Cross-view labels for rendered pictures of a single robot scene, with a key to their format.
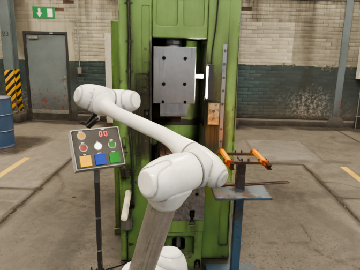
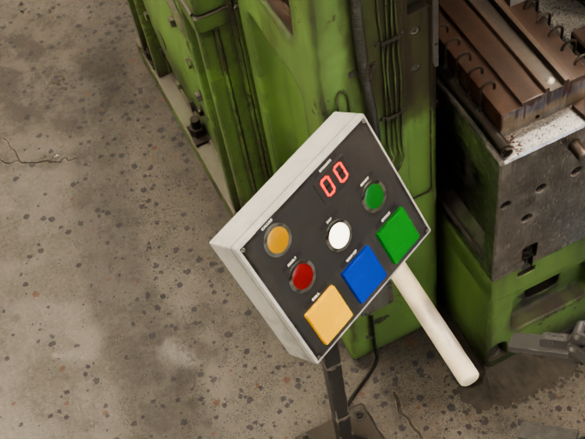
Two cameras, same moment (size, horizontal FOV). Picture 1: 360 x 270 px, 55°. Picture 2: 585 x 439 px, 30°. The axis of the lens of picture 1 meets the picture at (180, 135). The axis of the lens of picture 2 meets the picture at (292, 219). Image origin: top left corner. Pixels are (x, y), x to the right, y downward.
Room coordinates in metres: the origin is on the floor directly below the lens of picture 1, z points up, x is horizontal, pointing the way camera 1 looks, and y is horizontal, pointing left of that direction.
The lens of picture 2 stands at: (1.31, 0.85, 2.64)
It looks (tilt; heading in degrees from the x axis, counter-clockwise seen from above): 55 degrees down; 348
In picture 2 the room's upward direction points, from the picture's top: 11 degrees counter-clockwise
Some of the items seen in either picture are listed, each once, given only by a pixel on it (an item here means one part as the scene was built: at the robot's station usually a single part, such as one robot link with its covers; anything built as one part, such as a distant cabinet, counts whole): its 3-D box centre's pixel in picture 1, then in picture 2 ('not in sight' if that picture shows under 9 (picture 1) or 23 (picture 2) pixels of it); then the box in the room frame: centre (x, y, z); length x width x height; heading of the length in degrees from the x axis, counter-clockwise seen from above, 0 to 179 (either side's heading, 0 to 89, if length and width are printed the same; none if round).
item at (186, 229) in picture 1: (176, 230); (494, 219); (2.73, 0.01, 0.23); 0.55 x 0.37 x 0.47; 5
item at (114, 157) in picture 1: (114, 157); (396, 234); (2.32, 0.45, 1.01); 0.07 x 0.05 x 0.07; 120
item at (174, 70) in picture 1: (178, 73); not in sight; (2.72, 0.02, 1.56); 0.42 x 0.39 x 0.40; 5
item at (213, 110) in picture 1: (213, 113); not in sight; (2.66, -0.25, 1.27); 0.09 x 0.02 x 0.17; 95
